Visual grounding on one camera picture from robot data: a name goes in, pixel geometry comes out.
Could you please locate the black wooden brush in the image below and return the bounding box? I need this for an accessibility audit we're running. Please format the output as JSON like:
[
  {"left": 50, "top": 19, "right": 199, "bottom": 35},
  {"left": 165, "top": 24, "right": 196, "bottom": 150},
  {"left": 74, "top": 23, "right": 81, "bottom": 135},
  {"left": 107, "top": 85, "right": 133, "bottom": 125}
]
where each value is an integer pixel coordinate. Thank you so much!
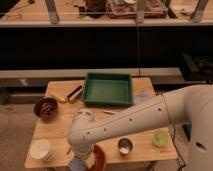
[{"left": 67, "top": 86, "right": 82, "bottom": 103}]

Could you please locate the wooden handled utensil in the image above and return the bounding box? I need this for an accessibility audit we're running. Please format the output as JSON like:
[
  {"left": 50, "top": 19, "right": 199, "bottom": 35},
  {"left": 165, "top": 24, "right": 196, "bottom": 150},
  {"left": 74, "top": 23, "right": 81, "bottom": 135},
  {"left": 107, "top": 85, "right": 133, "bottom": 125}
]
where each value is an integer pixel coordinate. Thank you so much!
[{"left": 104, "top": 110, "right": 118, "bottom": 115}]

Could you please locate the black cable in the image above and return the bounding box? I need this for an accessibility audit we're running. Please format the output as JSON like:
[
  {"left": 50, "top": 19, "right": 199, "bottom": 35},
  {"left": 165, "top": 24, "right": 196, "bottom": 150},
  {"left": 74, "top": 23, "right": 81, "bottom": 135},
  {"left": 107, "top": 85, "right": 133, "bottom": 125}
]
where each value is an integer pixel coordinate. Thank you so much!
[{"left": 169, "top": 123, "right": 189, "bottom": 171}]

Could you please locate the green small cup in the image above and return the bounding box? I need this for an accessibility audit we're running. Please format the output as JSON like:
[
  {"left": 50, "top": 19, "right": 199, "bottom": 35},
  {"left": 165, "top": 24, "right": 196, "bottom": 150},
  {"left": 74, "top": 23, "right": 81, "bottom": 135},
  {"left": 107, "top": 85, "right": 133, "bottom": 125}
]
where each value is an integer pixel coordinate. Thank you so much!
[{"left": 152, "top": 130, "right": 169, "bottom": 148}]

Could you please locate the small metal cup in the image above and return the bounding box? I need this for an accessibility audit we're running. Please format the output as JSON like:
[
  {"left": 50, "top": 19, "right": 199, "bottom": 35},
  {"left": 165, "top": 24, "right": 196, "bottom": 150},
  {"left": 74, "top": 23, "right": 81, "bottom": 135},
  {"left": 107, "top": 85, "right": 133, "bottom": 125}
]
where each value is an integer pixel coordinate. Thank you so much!
[{"left": 117, "top": 138, "right": 133, "bottom": 155}]

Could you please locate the yellow corn toy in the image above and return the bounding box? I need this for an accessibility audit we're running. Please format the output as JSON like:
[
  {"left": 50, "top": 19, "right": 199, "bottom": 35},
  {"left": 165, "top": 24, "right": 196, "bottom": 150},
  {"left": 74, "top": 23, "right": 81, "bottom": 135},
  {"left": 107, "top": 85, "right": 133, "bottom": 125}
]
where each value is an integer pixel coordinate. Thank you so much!
[{"left": 51, "top": 93, "right": 66, "bottom": 103}]

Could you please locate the black foot pedal box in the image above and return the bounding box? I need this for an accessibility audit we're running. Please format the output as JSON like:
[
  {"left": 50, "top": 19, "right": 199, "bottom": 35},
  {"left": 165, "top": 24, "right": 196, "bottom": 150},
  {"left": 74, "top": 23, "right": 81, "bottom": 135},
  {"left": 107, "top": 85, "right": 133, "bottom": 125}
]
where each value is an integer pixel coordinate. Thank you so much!
[{"left": 182, "top": 124, "right": 191, "bottom": 140}]

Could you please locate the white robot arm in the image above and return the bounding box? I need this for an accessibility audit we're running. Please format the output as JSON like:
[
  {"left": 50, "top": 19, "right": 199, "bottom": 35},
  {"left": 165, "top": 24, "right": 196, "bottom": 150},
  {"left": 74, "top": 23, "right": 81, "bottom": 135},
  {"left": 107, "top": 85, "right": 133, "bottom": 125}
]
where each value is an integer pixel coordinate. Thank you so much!
[{"left": 68, "top": 85, "right": 213, "bottom": 171}]

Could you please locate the green plastic tray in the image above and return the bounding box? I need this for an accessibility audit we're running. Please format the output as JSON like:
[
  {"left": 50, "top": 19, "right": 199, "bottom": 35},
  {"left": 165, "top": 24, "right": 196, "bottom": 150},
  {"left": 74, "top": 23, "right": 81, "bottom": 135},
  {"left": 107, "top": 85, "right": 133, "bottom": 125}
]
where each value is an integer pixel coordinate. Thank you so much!
[{"left": 81, "top": 73, "right": 133, "bottom": 106}]

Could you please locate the red bowl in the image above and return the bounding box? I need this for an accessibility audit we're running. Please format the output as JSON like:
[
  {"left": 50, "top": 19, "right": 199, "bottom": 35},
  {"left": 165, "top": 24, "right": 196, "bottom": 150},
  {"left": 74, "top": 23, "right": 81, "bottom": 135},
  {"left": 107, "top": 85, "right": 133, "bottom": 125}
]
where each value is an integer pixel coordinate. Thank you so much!
[{"left": 86, "top": 145, "right": 106, "bottom": 171}]

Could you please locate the grey blue sponge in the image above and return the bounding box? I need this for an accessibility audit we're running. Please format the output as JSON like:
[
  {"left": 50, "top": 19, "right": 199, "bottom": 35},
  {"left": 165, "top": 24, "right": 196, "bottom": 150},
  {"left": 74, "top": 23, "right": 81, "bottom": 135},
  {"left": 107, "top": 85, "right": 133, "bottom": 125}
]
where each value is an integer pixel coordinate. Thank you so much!
[{"left": 69, "top": 158, "right": 86, "bottom": 171}]

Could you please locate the dark bowl with nuts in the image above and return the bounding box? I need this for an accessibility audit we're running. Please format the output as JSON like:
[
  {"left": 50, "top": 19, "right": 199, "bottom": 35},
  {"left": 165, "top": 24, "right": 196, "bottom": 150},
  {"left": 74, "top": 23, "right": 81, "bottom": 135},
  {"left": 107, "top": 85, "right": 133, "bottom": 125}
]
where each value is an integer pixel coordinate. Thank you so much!
[{"left": 34, "top": 98, "right": 58, "bottom": 121}]

